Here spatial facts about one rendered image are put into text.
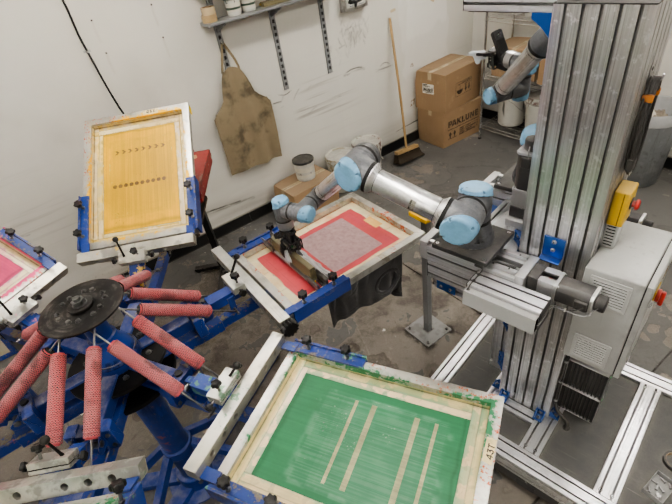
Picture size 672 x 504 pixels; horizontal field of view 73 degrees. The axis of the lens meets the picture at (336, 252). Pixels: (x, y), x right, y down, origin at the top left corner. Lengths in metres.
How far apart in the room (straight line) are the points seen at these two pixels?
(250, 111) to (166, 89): 0.69
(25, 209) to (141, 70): 1.28
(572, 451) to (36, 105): 3.68
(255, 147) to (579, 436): 3.18
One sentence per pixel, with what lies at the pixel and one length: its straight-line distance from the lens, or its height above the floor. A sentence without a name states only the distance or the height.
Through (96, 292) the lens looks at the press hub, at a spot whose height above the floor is 1.31.
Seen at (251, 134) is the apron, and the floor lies 0.83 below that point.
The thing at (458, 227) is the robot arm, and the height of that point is 1.45.
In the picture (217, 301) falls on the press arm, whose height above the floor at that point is 1.04.
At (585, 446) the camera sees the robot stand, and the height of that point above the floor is 0.21.
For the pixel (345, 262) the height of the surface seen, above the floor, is 0.96.
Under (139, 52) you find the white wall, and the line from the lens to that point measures 3.73.
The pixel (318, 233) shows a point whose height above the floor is 0.96.
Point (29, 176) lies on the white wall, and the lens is 3.78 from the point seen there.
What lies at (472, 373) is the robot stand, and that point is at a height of 0.21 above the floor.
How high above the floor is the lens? 2.34
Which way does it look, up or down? 38 degrees down
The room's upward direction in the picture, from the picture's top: 10 degrees counter-clockwise
